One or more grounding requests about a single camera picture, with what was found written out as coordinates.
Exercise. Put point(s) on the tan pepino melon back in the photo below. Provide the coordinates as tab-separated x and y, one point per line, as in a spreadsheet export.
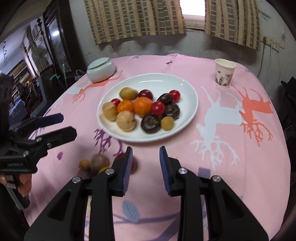
128	93

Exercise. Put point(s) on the dark red plum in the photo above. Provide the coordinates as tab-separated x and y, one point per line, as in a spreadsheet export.
146	93

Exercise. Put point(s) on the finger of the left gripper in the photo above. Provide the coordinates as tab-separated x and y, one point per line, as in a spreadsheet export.
44	120
38	148

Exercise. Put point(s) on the white oval plate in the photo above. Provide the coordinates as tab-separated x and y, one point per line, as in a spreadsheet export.
158	84

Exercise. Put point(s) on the dark wooden cabinet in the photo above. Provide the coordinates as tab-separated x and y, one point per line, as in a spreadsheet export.
62	38

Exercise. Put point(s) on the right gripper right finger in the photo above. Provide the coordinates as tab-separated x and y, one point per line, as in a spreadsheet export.
228	217

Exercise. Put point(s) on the left plaid curtain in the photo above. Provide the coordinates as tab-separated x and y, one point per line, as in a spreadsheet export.
114	20

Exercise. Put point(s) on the plaid curtain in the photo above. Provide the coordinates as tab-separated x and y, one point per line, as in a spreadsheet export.
235	21
114	20

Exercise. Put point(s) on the right plaid curtain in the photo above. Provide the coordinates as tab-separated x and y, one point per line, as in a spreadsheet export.
235	21

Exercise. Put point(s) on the large orange mandarin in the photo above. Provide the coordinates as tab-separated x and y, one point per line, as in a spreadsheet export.
142	106

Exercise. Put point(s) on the small tan longan back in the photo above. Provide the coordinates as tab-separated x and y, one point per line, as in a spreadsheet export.
84	165

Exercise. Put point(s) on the tan pepino melon front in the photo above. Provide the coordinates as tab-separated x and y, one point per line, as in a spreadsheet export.
126	121

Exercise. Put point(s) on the pink patterned tablecloth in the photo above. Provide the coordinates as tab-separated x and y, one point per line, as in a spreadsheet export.
235	134

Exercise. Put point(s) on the tan pepino melon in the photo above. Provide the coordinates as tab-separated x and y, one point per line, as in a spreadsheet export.
128	93
109	111
126	121

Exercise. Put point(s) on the white ceramic lidded jar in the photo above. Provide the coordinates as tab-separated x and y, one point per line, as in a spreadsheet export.
100	69

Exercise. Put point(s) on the standing fan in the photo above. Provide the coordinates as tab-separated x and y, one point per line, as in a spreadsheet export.
35	48

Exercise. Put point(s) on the red cherry tomato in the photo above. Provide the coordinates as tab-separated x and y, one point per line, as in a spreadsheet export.
175	95
158	108
116	101

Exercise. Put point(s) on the wall power strip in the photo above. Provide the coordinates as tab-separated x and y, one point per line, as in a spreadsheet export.
274	43

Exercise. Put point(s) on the yellow green citrus fruit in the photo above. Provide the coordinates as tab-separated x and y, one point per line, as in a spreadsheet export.
103	169

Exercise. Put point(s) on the small orange mandarin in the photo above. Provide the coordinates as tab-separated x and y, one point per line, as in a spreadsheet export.
125	105

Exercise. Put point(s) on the small tan longan front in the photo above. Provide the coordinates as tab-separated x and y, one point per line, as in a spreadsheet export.
167	123

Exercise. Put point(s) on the floral paper cup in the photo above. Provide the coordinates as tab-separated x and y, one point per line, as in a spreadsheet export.
224	70

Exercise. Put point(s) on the small tan longan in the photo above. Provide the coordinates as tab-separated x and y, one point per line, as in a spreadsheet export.
167	123
84	165

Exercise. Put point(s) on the brown round passion fruit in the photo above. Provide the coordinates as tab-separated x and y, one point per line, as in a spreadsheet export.
98	161

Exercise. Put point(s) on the person's left hand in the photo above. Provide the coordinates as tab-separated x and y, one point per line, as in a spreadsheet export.
25	185

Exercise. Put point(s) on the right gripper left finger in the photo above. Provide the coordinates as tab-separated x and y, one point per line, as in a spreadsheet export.
64	217

